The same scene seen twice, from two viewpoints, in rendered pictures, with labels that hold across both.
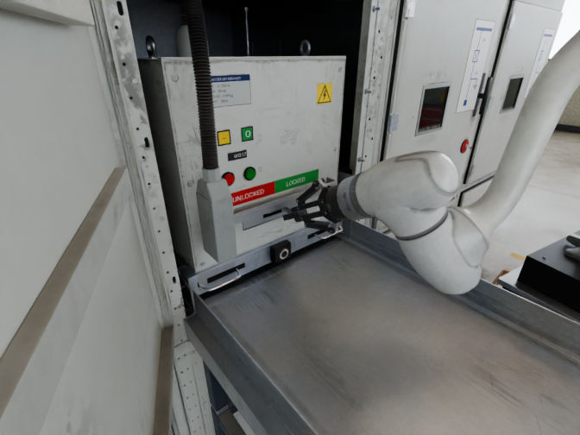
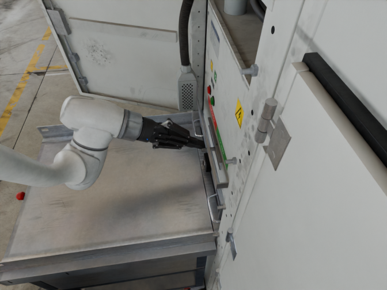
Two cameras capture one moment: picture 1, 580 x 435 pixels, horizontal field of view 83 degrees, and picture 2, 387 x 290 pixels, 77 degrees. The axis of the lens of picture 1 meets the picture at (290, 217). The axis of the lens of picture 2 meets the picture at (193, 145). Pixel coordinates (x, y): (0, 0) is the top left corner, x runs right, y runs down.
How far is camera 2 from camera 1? 1.16 m
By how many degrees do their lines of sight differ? 87
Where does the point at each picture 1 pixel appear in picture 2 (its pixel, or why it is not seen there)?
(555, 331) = (33, 262)
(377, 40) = (249, 121)
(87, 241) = (117, 25)
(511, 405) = (53, 199)
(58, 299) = (98, 22)
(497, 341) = (67, 232)
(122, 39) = not seen: outside the picture
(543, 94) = not seen: outside the picture
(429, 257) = not seen: hidden behind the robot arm
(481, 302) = (84, 256)
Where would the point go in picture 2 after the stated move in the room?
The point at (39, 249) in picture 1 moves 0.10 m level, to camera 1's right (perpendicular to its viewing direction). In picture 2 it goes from (106, 15) to (87, 25)
